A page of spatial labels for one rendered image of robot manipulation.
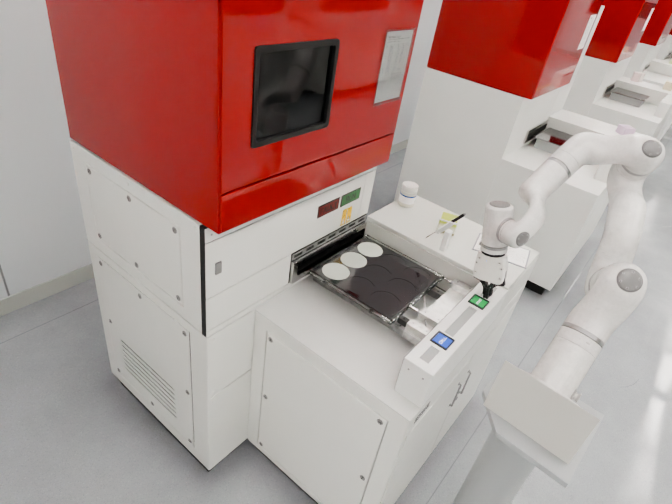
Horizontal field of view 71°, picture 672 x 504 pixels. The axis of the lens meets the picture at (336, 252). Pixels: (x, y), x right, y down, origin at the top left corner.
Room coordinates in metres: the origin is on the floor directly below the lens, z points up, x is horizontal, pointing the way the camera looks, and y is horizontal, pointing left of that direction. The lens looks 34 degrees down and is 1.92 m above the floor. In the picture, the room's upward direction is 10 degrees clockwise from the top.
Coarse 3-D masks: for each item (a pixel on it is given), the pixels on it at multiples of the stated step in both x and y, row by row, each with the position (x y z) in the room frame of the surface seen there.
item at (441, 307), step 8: (448, 296) 1.38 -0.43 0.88; (456, 296) 1.38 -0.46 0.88; (464, 296) 1.39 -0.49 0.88; (432, 304) 1.31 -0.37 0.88; (440, 304) 1.32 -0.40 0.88; (448, 304) 1.33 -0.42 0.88; (456, 304) 1.34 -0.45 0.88; (440, 312) 1.28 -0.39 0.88; (448, 312) 1.29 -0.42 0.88; (416, 320) 1.21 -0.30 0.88; (432, 328) 1.19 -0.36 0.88; (408, 336) 1.14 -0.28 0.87; (416, 344) 1.12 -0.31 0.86
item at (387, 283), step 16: (368, 240) 1.63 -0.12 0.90; (336, 256) 1.48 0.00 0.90; (368, 256) 1.51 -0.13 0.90; (384, 256) 1.53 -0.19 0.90; (400, 256) 1.55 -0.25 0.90; (320, 272) 1.36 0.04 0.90; (352, 272) 1.39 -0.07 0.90; (368, 272) 1.41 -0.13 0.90; (384, 272) 1.43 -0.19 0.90; (400, 272) 1.44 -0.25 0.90; (416, 272) 1.46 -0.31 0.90; (432, 272) 1.48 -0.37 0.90; (352, 288) 1.30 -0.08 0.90; (368, 288) 1.32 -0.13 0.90; (384, 288) 1.33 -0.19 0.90; (400, 288) 1.35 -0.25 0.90; (416, 288) 1.36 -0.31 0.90; (368, 304) 1.23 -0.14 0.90; (384, 304) 1.25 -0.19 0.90; (400, 304) 1.26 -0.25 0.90
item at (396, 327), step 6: (318, 282) 1.40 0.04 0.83; (330, 288) 1.36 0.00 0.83; (336, 294) 1.35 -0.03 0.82; (348, 300) 1.32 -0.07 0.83; (360, 306) 1.29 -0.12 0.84; (366, 312) 1.27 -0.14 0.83; (378, 318) 1.24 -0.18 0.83; (384, 324) 1.23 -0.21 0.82; (396, 324) 1.21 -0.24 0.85; (396, 330) 1.20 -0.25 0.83; (402, 330) 1.19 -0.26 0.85
